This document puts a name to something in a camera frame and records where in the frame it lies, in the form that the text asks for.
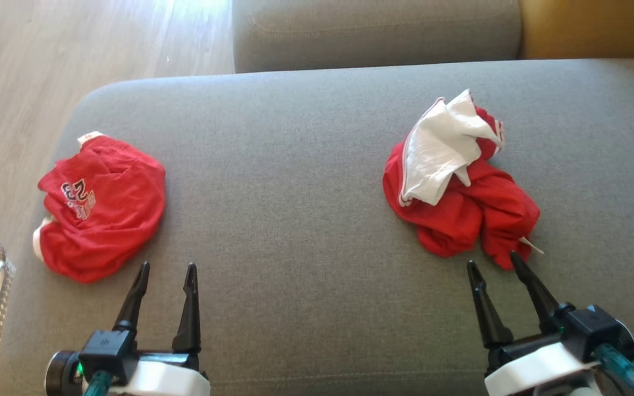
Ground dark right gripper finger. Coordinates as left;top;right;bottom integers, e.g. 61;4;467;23
510;251;560;332
467;260;514;348

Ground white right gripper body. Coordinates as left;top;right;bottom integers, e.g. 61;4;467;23
484;333;604;396

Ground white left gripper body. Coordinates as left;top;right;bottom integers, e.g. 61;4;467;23
109;352;211;396

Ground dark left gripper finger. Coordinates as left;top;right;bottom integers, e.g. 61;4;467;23
172;263;202;354
113;261;150;333

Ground red jersey with number print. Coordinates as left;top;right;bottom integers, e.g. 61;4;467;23
32;131;167;284

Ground red white-striped pants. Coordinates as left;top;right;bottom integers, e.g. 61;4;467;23
382;89;545;271

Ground grey sofa seat cushion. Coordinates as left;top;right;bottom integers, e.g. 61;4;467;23
0;59;634;396

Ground yellow sofa cushion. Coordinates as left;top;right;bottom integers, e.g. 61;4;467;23
520;0;634;61

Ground grey sofa back cushion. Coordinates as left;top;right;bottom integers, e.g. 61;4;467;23
232;0;522;74

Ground right cable with teal plug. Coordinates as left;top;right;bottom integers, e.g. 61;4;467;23
595;344;634;396

